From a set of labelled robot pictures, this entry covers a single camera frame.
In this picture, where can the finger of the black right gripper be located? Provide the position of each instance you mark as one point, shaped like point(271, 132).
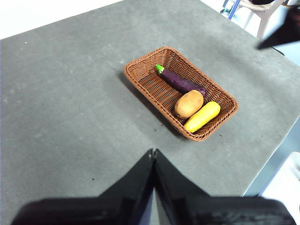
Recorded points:
point(288, 32)

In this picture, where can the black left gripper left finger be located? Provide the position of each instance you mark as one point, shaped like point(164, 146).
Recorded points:
point(105, 211)

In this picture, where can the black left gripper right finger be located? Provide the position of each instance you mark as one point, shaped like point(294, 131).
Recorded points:
point(211, 211)

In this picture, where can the yellow corn cob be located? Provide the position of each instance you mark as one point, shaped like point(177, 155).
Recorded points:
point(202, 117)

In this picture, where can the brown potato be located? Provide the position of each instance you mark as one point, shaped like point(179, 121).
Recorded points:
point(188, 104)

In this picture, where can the purple eggplant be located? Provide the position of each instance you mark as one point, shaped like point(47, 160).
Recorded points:
point(180, 82)

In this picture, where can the brown wicker basket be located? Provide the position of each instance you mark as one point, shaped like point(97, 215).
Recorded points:
point(152, 86)

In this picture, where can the beige plastic chair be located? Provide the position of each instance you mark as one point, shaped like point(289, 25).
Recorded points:
point(262, 11)

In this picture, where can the black bag with white print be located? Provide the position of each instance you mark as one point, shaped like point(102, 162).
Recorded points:
point(262, 2)

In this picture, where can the blue pole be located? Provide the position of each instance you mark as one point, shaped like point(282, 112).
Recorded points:
point(233, 9)

